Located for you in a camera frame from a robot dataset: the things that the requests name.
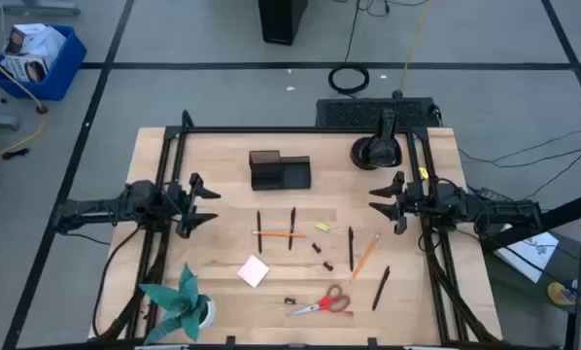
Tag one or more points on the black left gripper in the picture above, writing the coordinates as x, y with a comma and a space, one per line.
179, 204

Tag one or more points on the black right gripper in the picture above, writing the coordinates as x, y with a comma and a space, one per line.
413, 199

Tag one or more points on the black pen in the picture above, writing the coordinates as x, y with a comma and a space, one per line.
259, 221
381, 288
351, 248
292, 221

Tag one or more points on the orange pencil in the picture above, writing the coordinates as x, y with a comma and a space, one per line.
365, 256
281, 234

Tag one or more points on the yellow eraser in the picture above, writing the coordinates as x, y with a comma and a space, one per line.
321, 226

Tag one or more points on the pink sticky note pad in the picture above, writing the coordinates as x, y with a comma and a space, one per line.
253, 271

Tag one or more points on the black binder clip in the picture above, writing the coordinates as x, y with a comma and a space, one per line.
316, 248
328, 266

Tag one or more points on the red grey scissors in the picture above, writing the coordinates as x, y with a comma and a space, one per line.
327, 302

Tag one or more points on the small black clip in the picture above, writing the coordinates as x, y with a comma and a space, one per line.
289, 301

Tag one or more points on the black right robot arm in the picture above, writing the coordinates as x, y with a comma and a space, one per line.
504, 211

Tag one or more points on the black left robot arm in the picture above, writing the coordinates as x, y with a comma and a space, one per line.
91, 213

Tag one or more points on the black mesh desk organizer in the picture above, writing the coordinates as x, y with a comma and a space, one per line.
281, 172

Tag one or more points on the black perforated metal case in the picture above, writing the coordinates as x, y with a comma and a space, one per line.
349, 113

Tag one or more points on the green leafy plant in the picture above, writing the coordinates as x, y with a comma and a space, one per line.
179, 304

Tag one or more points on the black power adapter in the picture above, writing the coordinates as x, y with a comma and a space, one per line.
494, 193

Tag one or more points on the white plant pot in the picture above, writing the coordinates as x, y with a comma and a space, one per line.
212, 311

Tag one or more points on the white light bar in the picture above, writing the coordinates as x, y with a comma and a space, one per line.
431, 348
161, 347

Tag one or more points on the white paper sheet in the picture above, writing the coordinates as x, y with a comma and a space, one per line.
528, 257

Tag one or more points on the black diagonal support beam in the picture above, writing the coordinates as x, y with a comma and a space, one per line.
538, 222

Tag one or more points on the blue plastic bin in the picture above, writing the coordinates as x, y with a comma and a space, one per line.
64, 73

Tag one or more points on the yellow round object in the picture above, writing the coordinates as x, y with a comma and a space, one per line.
560, 293

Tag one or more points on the black computer tower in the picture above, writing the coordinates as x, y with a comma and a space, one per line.
281, 22

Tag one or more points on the white printed carton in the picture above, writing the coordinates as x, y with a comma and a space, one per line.
38, 41
23, 68

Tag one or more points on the black aluminium frame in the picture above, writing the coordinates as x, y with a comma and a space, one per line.
295, 129

